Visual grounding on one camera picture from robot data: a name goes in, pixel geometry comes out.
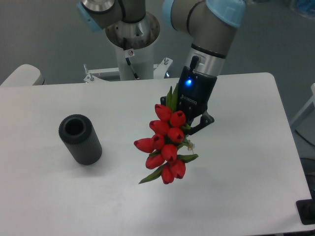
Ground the black ribbed cylindrical vase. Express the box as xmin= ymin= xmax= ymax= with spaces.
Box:
xmin=59 ymin=114 xmax=102 ymax=165

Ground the white furniture at right edge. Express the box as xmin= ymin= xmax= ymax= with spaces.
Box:
xmin=289 ymin=83 xmax=315 ymax=146

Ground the black cable on pedestal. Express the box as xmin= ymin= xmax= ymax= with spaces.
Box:
xmin=122 ymin=37 xmax=141 ymax=81

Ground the black box at table edge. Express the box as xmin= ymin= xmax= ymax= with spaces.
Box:
xmin=296 ymin=199 xmax=315 ymax=225

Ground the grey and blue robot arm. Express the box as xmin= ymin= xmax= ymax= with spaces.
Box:
xmin=77 ymin=0 xmax=246 ymax=135

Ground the white metal base frame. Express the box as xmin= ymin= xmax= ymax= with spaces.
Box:
xmin=83 ymin=57 xmax=173 ymax=83

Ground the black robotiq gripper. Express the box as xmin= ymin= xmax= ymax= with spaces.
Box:
xmin=160 ymin=66 xmax=217 ymax=136

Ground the red tulip bouquet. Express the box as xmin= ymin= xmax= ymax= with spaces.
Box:
xmin=134 ymin=86 xmax=198 ymax=184

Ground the white chair armrest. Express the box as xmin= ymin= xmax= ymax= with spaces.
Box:
xmin=0 ymin=64 xmax=45 ymax=88

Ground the blue object top right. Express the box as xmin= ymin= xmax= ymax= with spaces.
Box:
xmin=289 ymin=0 xmax=315 ymax=19

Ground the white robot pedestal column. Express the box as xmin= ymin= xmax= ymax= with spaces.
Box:
xmin=105 ymin=12 xmax=160 ymax=78

